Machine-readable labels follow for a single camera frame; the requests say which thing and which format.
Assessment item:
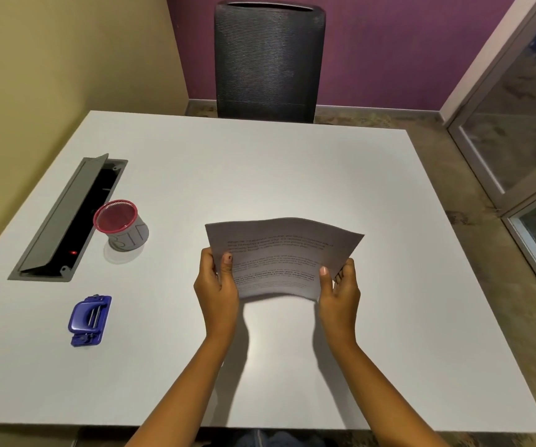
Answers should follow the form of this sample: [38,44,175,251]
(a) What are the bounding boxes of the person's left hand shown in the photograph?
[194,247,241,341]

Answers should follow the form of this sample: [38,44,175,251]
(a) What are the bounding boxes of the printed white paper sheet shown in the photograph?
[205,217,365,303]

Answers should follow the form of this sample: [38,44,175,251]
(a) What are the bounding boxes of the person's blue jeans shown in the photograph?
[196,428,329,447]

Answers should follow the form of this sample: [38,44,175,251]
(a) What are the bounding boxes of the person's right forearm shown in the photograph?
[328,341,450,447]

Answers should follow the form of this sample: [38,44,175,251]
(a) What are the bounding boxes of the person's left forearm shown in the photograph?
[125,334,230,447]

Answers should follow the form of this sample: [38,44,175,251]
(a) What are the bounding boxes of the blue hole punch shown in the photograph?
[68,294,113,348]

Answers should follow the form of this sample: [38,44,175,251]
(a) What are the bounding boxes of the glass door with white frame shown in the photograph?
[439,0,536,322]

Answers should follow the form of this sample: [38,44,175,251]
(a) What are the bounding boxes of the grey cup with red rim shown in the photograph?
[93,199,150,252]

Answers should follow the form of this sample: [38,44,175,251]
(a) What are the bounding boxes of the grey desk cable tray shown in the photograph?
[8,153,128,282]

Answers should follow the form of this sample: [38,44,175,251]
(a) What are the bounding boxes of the black mesh office chair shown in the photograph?
[213,0,327,124]

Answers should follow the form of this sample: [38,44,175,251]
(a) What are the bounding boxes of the person's right hand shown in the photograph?
[318,258,361,346]

